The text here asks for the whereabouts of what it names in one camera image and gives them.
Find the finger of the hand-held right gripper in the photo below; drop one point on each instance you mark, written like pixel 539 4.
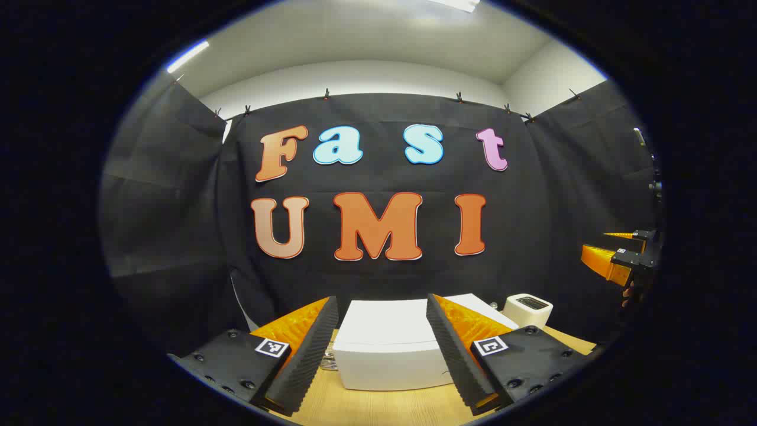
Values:
pixel 627 258
pixel 643 235

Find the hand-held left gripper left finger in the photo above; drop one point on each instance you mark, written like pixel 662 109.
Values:
pixel 310 355

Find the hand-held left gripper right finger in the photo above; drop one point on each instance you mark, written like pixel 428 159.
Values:
pixel 455 355

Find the white microwave oven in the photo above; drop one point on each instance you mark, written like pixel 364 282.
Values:
pixel 384 331

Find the white toaster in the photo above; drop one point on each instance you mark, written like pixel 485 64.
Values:
pixel 526 313

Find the row of black clips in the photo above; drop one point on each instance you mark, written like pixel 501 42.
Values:
pixel 326 93

